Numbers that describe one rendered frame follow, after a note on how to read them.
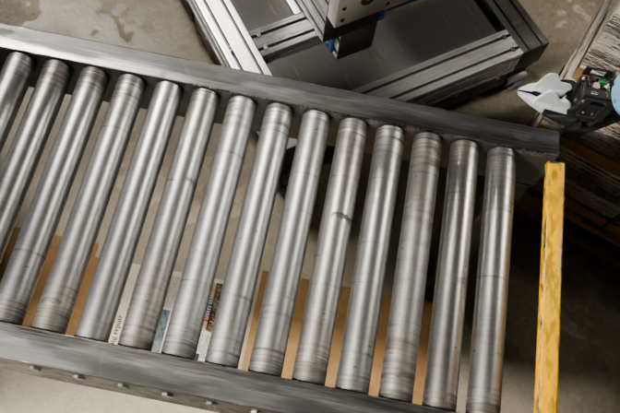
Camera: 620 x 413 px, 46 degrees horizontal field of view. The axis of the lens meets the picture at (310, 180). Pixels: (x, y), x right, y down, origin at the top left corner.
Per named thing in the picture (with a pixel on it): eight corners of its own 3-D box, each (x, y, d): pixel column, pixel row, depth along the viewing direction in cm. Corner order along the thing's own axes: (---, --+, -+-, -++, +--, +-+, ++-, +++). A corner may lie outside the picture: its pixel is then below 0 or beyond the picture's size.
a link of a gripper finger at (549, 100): (527, 76, 129) (578, 87, 129) (516, 94, 134) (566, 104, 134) (526, 91, 127) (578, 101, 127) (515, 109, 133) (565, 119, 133)
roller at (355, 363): (394, 136, 131) (411, 126, 127) (353, 406, 110) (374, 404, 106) (371, 125, 129) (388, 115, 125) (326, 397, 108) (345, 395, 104)
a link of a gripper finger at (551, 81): (528, 62, 130) (578, 72, 130) (517, 80, 135) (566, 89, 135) (527, 76, 129) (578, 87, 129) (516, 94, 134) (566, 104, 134)
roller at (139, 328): (222, 100, 130) (221, 85, 126) (149, 364, 110) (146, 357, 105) (195, 95, 130) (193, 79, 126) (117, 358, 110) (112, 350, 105)
